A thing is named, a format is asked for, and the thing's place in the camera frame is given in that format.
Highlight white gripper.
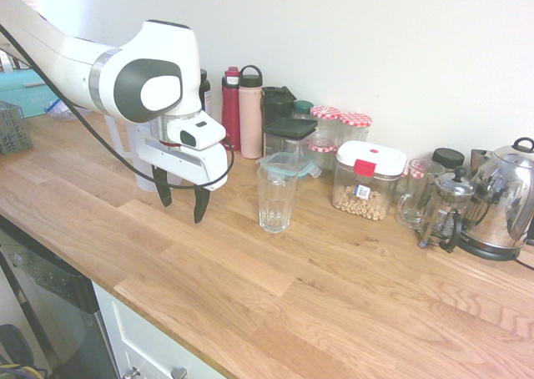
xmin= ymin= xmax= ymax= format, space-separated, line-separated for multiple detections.
xmin=133 ymin=123 xmax=230 ymax=225

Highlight translucent pitcher blue lid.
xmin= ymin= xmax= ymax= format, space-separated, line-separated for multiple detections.
xmin=105 ymin=114 xmax=185 ymax=194

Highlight red water bottle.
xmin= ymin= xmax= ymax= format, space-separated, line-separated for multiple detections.
xmin=220 ymin=66 xmax=243 ymax=153

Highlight pink water bottle black cap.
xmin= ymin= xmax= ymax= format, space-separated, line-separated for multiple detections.
xmin=238 ymin=64 xmax=265 ymax=160

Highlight clear drinking glass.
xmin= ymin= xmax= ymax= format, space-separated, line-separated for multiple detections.
xmin=256 ymin=165 xmax=299 ymax=235

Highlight black protein powder tub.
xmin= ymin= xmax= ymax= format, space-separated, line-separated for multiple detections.
xmin=199 ymin=68 xmax=213 ymax=118

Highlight square container black lid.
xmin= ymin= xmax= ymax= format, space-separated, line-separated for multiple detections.
xmin=262 ymin=117 xmax=320 ymax=171

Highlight glass container teal clip lid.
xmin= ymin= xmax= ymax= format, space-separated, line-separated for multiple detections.
xmin=254 ymin=152 xmax=323 ymax=186

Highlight black shaker bottle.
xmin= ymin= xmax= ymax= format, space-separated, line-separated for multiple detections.
xmin=261 ymin=85 xmax=298 ymax=126

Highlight white cabinet drawer front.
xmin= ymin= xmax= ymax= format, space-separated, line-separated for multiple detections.
xmin=92 ymin=281 xmax=235 ymax=379

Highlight small jar red checkered lid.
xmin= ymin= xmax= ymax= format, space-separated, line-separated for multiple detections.
xmin=401 ymin=161 xmax=429 ymax=196
xmin=307 ymin=139 xmax=339 ymax=172

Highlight jar with green lid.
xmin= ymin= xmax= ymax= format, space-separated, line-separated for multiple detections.
xmin=290 ymin=99 xmax=315 ymax=122

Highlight clear zip bag blue seal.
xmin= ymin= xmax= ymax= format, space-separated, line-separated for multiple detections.
xmin=43 ymin=97 xmax=91 ymax=122

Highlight black steel dishwasher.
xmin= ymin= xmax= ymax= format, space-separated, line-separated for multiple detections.
xmin=0 ymin=215 xmax=120 ymax=379

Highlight grey plastic basket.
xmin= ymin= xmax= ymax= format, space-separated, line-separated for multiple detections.
xmin=0 ymin=99 xmax=34 ymax=156

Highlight cereal container white red lid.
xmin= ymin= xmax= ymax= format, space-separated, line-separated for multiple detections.
xmin=330 ymin=140 xmax=408 ymax=223

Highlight teal bread box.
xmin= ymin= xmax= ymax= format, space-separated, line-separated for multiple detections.
xmin=0 ymin=67 xmax=63 ymax=119

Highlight dark bag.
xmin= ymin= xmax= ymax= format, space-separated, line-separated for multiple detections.
xmin=0 ymin=323 xmax=37 ymax=371

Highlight clear glass mug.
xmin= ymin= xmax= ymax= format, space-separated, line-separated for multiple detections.
xmin=395 ymin=158 xmax=447 ymax=230

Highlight glass french press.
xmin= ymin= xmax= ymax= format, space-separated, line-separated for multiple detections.
xmin=417 ymin=165 xmax=477 ymax=255

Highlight jar with black lid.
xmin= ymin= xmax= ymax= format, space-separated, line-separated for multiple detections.
xmin=431 ymin=146 xmax=466 ymax=174

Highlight black kettle base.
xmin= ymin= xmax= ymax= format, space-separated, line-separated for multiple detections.
xmin=456 ymin=236 xmax=525 ymax=263

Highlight stainless steel electric kettle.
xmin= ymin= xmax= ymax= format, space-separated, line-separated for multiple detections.
xmin=456 ymin=136 xmax=534 ymax=250

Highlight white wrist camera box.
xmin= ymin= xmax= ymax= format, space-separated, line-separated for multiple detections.
xmin=165 ymin=110 xmax=229 ymax=152

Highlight metal drawer handle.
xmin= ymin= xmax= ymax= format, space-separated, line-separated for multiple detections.
xmin=123 ymin=365 xmax=189 ymax=379

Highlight yellow cables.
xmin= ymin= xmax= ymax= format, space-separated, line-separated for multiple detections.
xmin=0 ymin=362 xmax=49 ymax=379

